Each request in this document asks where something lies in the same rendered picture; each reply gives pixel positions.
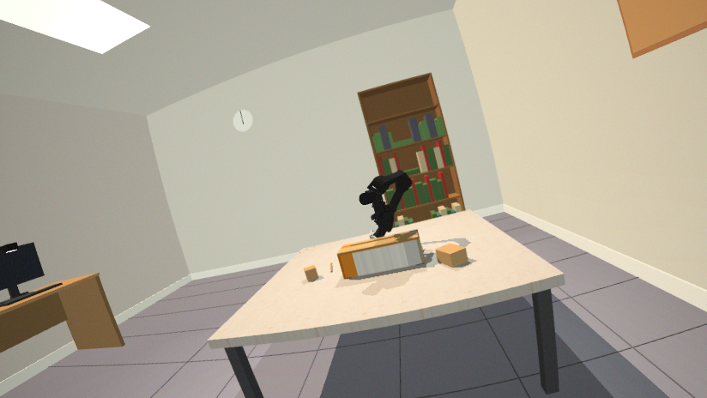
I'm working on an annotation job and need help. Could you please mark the tan cardboard box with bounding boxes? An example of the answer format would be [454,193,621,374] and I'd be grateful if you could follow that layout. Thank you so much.
[336,230,425,279]

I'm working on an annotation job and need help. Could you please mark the orange rectangular block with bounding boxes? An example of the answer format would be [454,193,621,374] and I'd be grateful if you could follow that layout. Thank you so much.
[435,243,468,268]

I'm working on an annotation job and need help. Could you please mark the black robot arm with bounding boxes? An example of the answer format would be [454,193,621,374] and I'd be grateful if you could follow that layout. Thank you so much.
[359,170,412,238]

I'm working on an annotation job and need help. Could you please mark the tan cardboard-coloured cube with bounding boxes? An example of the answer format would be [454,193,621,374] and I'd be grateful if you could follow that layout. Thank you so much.
[304,265,319,281]

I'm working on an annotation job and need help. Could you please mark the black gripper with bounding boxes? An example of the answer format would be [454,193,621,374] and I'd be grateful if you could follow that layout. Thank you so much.
[371,200,395,232]

